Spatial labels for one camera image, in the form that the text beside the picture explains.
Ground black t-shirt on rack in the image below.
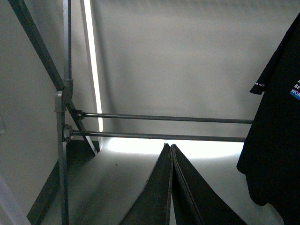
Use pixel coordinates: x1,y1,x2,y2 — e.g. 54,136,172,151
237,18,300,225

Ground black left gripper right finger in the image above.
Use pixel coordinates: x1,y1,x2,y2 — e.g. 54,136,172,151
171,144,246,225

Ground dark metal clothes rack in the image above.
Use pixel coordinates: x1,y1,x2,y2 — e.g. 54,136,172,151
9,0,252,225

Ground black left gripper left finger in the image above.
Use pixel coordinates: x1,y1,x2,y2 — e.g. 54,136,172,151
120,144,173,225

